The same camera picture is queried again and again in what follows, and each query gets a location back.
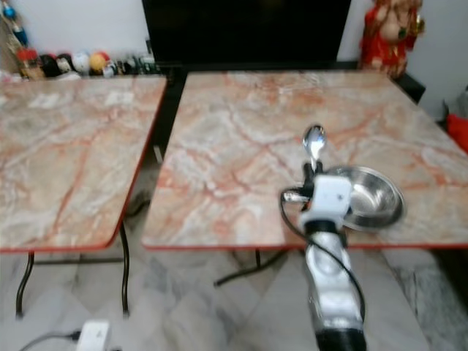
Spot black crossed table legs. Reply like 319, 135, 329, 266
214, 247, 308, 287

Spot red and gold statue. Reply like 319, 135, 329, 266
359, 0, 427, 80

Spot black metal table legs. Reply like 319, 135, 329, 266
16, 245, 132, 321

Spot red capped small figurine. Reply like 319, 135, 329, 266
18, 48, 46, 80

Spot shiny metal spoon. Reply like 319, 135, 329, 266
302, 124, 328, 167

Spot yellow and red figurine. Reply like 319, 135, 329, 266
89, 50, 110, 75

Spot black round figurine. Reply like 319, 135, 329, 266
42, 53, 74, 78

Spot red cloth item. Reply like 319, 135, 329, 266
445, 110, 468, 153

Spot white power adapter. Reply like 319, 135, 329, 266
76, 320, 112, 351

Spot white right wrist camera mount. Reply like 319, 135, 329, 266
309, 175, 354, 222

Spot white round figurine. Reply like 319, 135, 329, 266
72, 50, 91, 75

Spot black television screen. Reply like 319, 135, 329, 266
142, 0, 352, 68

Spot blue hanging ornament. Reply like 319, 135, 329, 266
1, 0, 31, 48

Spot grey adapter cable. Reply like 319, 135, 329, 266
20, 331, 81, 351

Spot stainless steel bowl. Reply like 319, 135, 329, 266
335, 165, 407, 232

